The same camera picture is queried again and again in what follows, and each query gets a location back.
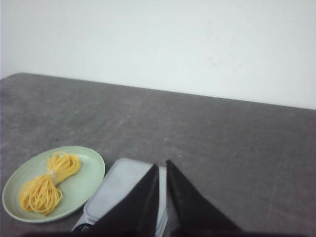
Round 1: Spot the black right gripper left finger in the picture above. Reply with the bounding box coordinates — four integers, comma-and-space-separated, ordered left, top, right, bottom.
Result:
92, 164, 159, 237

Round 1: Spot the silver digital kitchen scale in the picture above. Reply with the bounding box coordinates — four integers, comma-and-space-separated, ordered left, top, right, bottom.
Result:
72, 158, 168, 237

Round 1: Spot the yellow vermicelli noodle bundle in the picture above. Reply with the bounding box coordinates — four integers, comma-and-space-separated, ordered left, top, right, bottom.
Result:
18, 152, 81, 216

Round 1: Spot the light green round plate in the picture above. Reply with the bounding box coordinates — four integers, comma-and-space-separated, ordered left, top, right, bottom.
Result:
1, 146, 106, 223

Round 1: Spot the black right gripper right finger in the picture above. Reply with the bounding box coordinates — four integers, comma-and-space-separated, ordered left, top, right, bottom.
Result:
166, 160, 244, 237

